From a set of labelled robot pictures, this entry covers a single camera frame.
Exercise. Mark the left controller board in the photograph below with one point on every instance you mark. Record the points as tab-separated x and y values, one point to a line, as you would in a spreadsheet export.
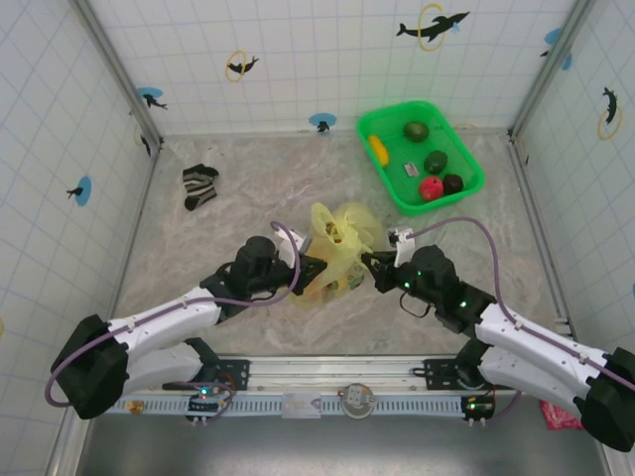
203	404

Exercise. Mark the blue circle dolphin sticker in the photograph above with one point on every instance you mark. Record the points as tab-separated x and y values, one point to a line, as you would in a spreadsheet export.
553	35

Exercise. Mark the yellow plastic bag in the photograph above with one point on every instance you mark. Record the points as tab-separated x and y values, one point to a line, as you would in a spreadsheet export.
342	258

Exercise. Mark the right controller board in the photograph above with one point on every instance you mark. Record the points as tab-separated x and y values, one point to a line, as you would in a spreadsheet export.
478	407

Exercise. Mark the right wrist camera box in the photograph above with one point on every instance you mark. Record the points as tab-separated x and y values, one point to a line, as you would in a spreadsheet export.
403	238

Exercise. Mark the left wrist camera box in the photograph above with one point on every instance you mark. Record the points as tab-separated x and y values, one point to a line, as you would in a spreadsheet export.
292	240

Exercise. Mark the dark fake mangosteen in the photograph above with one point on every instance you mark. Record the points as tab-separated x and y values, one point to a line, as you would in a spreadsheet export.
453	184

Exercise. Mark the black white striped sock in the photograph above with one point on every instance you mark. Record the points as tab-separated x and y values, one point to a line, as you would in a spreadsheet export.
198	186

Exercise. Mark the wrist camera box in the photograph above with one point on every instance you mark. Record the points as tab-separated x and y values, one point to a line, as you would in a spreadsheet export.
403	238
292	240

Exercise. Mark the small white card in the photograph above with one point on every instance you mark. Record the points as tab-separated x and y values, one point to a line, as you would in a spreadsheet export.
301	406

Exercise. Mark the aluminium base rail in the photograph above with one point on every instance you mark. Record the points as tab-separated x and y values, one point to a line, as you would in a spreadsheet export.
347	369

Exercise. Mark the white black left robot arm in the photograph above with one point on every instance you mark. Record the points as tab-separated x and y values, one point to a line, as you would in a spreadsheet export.
164	317

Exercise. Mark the green fake avocado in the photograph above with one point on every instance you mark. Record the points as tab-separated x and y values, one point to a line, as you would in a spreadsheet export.
416	131
435	162

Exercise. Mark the small grey label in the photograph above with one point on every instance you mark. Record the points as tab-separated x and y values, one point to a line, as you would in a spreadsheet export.
411	169

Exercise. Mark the brass knob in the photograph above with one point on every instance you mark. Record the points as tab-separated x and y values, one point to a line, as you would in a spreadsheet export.
135	407

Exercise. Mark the green plastic basket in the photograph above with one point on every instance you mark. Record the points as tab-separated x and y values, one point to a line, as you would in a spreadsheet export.
397	188

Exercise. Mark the red snack packet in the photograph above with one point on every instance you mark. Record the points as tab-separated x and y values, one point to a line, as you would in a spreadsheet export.
558	419

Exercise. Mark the round grey device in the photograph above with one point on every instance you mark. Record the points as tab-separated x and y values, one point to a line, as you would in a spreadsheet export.
356	399

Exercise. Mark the red round fake fruit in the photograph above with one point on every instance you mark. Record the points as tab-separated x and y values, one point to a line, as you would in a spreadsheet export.
430	188

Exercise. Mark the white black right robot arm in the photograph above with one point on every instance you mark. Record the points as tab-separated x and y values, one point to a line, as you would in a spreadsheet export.
526	337

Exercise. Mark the controller board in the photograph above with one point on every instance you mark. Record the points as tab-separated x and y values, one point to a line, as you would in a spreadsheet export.
478	407
203	404

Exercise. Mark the aluminium corner post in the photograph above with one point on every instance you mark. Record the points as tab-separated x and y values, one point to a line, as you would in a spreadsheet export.
120	74
546	79

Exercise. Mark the long yellow fake fruit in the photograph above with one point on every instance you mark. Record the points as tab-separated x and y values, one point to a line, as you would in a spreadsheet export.
378	149

